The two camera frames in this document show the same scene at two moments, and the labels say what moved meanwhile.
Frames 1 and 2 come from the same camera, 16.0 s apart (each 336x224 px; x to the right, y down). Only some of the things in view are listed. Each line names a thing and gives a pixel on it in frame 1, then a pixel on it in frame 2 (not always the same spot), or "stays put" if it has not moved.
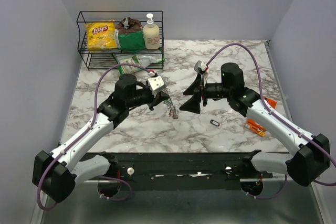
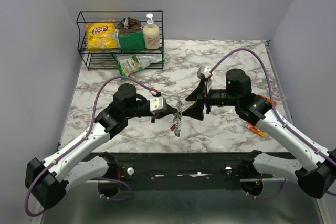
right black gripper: [197, 88] to [196, 110]
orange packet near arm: [255, 127] stays put
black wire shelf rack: [122, 40] stays put
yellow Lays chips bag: [101, 35] stays put
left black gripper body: [150, 103] to [153, 120]
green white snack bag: [144, 60] stays put
